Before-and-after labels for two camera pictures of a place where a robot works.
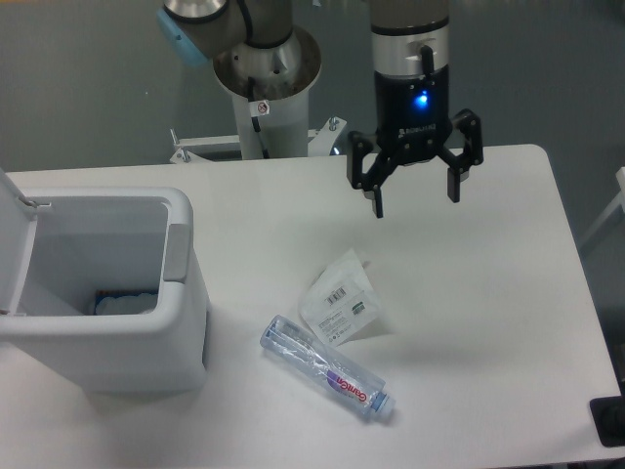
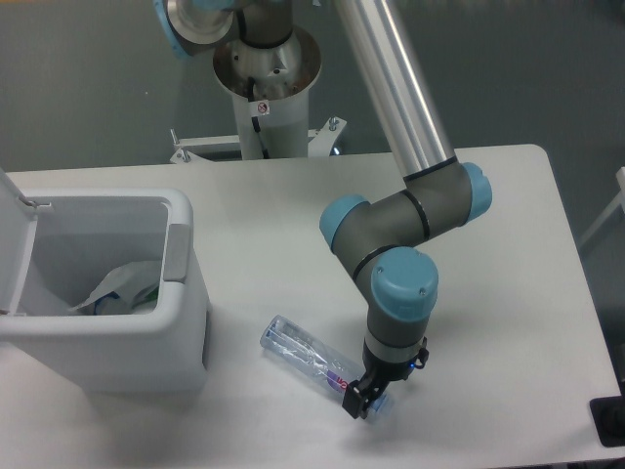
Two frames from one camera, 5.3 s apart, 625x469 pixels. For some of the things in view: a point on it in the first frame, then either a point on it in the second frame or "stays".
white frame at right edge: x=621 y=182 stays
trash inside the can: x=124 y=302 stays
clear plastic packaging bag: x=340 y=301 -> x=137 y=282
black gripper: x=412 y=111 -> x=378 y=375
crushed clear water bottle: x=328 y=367 stays
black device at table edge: x=608 y=415 stays
